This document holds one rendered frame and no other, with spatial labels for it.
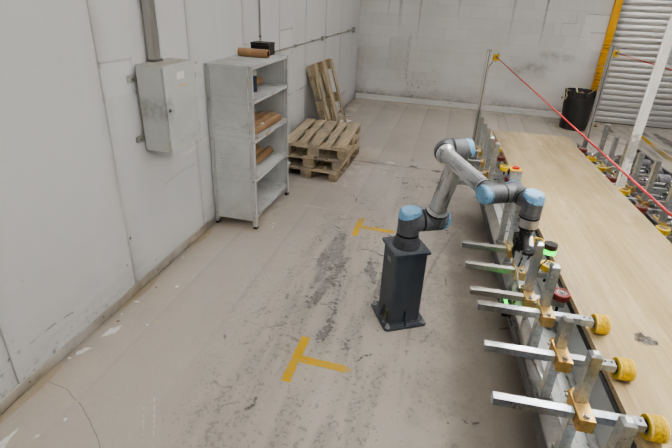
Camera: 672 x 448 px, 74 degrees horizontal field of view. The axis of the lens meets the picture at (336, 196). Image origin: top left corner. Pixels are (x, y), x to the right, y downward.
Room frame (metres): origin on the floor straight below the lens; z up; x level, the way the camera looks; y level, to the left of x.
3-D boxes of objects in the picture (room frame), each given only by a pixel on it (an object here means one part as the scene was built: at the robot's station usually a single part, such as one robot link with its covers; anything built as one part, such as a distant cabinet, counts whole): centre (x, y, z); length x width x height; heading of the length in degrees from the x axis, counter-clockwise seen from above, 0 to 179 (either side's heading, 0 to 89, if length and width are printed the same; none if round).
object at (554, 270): (1.57, -0.92, 0.93); 0.04 x 0.04 x 0.48; 80
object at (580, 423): (1.05, -0.83, 0.95); 0.14 x 0.06 x 0.05; 170
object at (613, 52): (4.39, -2.53, 1.25); 0.15 x 0.08 x 1.10; 170
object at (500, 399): (1.04, -0.80, 0.95); 0.50 x 0.04 x 0.04; 80
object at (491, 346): (1.29, -0.84, 0.95); 0.50 x 0.04 x 0.04; 80
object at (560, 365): (1.30, -0.87, 0.95); 0.14 x 0.06 x 0.05; 170
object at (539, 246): (1.81, -0.96, 0.90); 0.04 x 0.04 x 0.48; 80
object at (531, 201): (1.82, -0.88, 1.32); 0.10 x 0.09 x 0.12; 14
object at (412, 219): (2.65, -0.50, 0.79); 0.17 x 0.15 x 0.18; 104
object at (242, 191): (4.32, 0.87, 0.78); 0.90 x 0.45 x 1.55; 166
